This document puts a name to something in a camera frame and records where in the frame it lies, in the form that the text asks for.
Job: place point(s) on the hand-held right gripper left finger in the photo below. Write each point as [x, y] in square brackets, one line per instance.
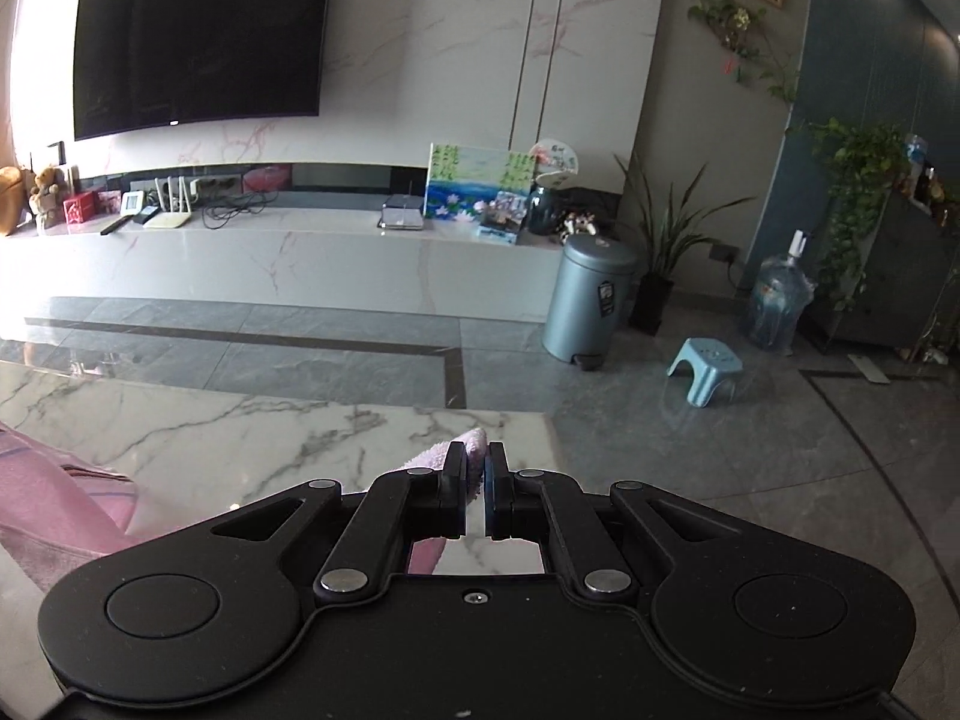
[457, 499]

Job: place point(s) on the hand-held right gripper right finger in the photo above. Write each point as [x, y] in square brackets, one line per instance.
[492, 499]

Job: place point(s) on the pink towel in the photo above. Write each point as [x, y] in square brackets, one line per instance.
[45, 502]

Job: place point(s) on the grey-blue pedal trash can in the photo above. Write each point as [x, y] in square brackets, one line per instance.
[589, 300]

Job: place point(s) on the long-leaf potted plant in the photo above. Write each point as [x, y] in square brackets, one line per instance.
[651, 307]

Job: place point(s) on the light blue plastic stool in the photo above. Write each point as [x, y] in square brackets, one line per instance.
[705, 352]

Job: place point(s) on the small photo picture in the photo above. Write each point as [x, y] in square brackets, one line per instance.
[501, 219]

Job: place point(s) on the marble television console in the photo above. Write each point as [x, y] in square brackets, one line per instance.
[300, 262]

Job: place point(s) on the small toy figurines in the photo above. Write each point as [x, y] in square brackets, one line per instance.
[579, 225]

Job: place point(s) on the silver set-top box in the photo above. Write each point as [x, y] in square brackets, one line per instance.
[401, 214]

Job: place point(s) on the dark glass jar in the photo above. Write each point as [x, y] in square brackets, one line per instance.
[544, 210]

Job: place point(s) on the lotus pond painting canvas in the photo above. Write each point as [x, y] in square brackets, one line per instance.
[465, 180]

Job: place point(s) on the round paper hand fan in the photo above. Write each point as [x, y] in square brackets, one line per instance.
[555, 159]

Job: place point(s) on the large water jug with pump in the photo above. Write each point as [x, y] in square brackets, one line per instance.
[776, 300]

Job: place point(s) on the white power strip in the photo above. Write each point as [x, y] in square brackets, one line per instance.
[217, 185]

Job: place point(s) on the white flat board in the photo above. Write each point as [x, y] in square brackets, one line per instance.
[868, 370]

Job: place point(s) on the white router with antennas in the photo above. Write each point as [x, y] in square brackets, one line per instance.
[166, 220]

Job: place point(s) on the black remote control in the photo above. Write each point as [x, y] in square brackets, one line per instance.
[114, 225]

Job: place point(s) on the white thermometer display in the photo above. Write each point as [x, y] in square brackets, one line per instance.
[133, 202]

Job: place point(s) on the grey cabinet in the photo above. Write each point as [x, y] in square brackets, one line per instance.
[900, 270]

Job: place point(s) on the red box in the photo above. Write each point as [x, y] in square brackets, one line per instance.
[81, 208]

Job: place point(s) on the green pothos plant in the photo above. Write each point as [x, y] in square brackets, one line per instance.
[855, 165]

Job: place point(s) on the brown teddy bear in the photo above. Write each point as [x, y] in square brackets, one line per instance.
[46, 191]

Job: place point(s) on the black flat screen television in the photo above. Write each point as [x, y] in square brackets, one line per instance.
[202, 37]

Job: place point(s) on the tan bag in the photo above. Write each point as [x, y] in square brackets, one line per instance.
[11, 202]

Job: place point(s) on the hanging vine plant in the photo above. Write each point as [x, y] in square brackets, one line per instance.
[731, 19]

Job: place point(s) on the wall power outlet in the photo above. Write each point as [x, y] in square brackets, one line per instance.
[724, 251]

